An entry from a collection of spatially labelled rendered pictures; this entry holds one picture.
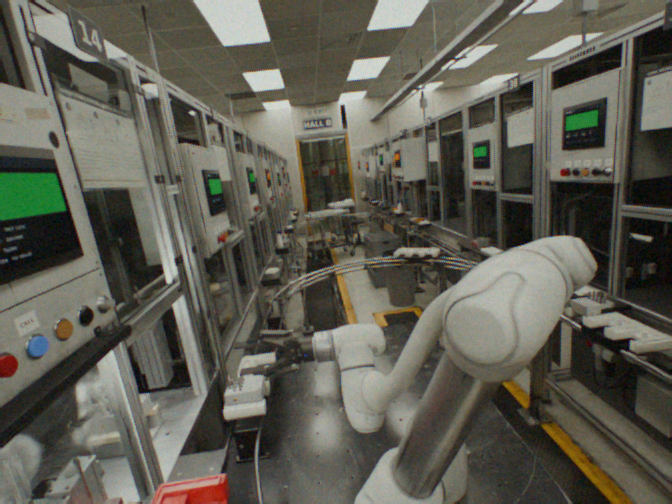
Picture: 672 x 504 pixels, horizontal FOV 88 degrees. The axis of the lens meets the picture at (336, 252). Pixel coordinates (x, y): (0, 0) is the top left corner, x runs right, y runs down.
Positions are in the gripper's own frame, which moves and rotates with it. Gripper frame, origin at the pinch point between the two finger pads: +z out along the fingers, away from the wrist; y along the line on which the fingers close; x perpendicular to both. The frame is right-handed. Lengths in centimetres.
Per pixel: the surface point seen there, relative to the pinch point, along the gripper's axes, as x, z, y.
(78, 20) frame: 4, 21, 90
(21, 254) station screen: 42, 18, 44
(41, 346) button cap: 42, 19, 30
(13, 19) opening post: 23, 22, 83
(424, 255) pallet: -180, -111, -27
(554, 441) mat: -62, -141, -111
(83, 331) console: 31.3, 20.4, 27.0
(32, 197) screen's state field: 36, 18, 52
